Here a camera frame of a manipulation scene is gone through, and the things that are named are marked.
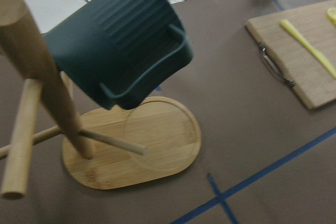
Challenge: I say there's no dark green ribbed mug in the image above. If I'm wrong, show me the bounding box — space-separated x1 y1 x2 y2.
45 0 193 110

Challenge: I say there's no bamboo cutting board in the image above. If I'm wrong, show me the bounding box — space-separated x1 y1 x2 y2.
246 0 335 109

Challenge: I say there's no wooden mug tree rack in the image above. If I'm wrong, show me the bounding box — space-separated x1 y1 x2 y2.
1 0 201 199

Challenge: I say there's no yellow plastic knife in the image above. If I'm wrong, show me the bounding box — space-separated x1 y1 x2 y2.
279 19 335 79

